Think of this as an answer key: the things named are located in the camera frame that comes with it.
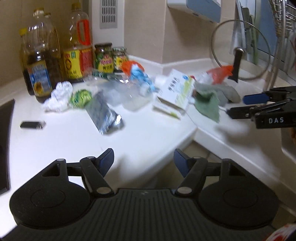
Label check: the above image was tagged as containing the green grey cloth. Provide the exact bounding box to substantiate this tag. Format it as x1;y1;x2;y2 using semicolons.
194;82;241;123

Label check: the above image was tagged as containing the blue label oil bottle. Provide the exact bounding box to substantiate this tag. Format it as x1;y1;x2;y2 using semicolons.
26;8;54;103

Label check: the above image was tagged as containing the white green medicine box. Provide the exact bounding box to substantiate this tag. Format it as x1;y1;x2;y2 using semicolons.
153;69;195;119

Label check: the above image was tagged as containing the green wrapper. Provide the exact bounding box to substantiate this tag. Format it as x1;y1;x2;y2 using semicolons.
69;89;92;109

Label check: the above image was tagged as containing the right hand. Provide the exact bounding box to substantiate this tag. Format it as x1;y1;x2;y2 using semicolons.
290;128;296;145

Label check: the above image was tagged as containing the dark soy sauce bottle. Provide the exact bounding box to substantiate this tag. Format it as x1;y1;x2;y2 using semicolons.
19;28;35;95

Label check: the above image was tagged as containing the black gas stove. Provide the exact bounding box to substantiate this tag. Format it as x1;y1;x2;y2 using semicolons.
0;99;15;195

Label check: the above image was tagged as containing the white paper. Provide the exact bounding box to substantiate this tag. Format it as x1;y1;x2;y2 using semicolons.
42;81;73;113

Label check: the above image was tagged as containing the olive oil bottle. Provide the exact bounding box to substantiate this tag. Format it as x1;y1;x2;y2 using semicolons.
44;12;64;86

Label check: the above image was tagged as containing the red white wrapper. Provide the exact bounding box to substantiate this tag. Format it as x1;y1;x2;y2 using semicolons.
197;65;234;85

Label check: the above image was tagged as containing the glass pot lid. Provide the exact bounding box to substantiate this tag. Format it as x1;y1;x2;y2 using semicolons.
210;19;271;82

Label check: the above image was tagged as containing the black lighter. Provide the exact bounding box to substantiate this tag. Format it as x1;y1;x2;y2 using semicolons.
20;121;46;130

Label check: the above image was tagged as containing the silver foil pouch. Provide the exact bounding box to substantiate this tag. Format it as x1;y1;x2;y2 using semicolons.
85;91;124;135

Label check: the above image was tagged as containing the small sauce jar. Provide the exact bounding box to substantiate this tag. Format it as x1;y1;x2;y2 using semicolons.
112;47;128;72

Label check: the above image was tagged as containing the yellow label oil bottle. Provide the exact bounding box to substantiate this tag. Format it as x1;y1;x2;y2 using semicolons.
63;2;93;83

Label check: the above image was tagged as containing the grey wall vent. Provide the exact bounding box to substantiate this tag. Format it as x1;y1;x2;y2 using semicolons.
99;0;118;29

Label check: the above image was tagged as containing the large sauce jar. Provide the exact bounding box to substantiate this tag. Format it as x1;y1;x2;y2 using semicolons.
95;43;114;73

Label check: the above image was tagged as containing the clear plastic bottle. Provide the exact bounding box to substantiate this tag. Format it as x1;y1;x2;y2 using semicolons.
83;69;153;112

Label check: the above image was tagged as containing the orange strawberry net toy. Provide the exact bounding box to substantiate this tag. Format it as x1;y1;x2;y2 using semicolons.
121;60;144;76

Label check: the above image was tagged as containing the blue white wall cabinet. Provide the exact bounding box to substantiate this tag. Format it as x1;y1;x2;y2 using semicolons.
166;0;221;23

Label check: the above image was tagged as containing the metal dish rack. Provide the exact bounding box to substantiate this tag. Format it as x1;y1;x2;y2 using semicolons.
264;1;295;90

